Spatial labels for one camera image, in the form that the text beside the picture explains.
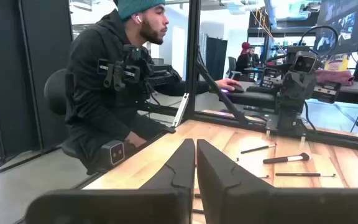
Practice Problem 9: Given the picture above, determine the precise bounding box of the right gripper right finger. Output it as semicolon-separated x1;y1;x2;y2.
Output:
197;139;358;224

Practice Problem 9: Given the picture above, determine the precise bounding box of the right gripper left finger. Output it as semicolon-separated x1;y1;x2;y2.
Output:
25;139;196;224

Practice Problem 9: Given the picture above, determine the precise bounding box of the black computer mouse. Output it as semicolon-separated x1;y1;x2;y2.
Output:
229;83;246;94

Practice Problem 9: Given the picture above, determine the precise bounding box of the silver metal bracket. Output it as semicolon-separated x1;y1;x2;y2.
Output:
172;92;190;128

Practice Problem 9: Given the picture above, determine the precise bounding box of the black aluminium table frame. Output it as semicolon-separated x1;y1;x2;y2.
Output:
140;0;358;152

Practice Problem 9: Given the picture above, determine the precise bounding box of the yellow package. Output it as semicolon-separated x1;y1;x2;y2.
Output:
324;53;351;72

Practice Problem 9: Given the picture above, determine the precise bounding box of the black harness device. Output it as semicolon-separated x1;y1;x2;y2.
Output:
97;44;183;103

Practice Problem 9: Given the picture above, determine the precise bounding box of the computer monitor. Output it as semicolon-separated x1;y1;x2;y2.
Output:
314;0;358;57

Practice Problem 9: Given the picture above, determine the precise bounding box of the grey office chair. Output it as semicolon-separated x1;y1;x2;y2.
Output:
227;56;242;80

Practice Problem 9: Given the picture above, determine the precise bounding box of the pink cloth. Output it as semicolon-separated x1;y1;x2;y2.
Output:
314;68;356;87

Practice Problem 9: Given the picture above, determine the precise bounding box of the black office chair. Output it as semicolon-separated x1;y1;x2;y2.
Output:
44;68;80;159

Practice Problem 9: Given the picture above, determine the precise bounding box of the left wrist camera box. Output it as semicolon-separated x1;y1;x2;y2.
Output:
290;50;319;75

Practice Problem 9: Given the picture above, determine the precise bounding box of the person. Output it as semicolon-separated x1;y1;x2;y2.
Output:
64;0;245;175
235;42;262;75

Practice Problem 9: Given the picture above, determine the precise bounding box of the black table edge camera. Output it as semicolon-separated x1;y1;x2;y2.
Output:
100;139;126;171

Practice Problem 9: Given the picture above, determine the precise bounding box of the black room divider panel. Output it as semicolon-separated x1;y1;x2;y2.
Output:
0;0;74;162

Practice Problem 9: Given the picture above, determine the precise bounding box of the black curtain divider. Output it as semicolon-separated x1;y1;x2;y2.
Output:
205;36;229;81

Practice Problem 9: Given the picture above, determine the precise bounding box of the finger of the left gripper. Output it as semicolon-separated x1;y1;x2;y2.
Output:
300;73;343;108
259;67;301;108

